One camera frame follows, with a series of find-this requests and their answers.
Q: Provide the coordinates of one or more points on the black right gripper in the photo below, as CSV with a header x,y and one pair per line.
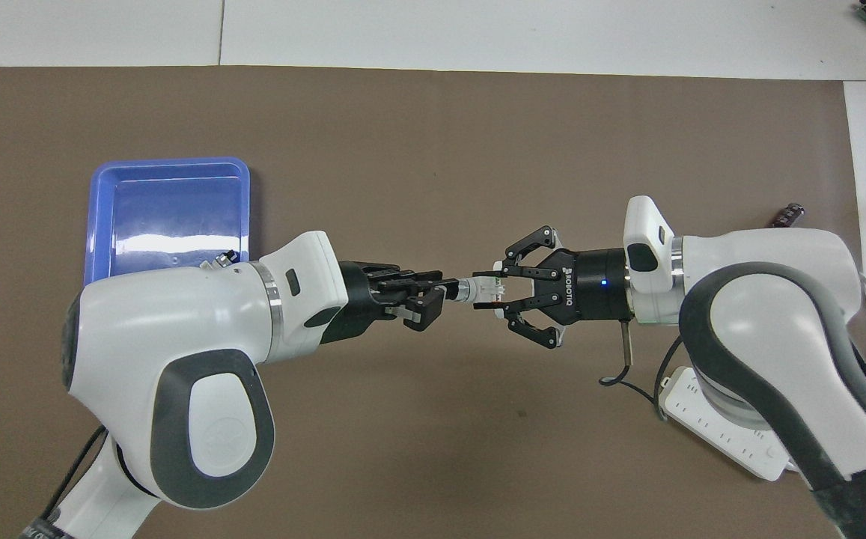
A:
x,y
590,288

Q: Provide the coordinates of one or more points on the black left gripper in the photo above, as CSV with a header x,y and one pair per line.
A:
x,y
365,299

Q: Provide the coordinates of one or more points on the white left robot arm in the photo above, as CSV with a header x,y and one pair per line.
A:
x,y
178,314

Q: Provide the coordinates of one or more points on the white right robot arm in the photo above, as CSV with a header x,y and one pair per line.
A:
x,y
762,262

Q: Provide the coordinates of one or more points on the brown paper mat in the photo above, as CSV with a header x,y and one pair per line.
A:
x,y
432,150

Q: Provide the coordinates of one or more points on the white power strip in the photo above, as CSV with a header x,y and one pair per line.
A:
x,y
709,427

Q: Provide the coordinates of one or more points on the blue plastic tray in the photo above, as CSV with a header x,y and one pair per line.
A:
x,y
171,209

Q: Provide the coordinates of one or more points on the small black terminal block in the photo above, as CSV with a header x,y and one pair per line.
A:
x,y
787,214

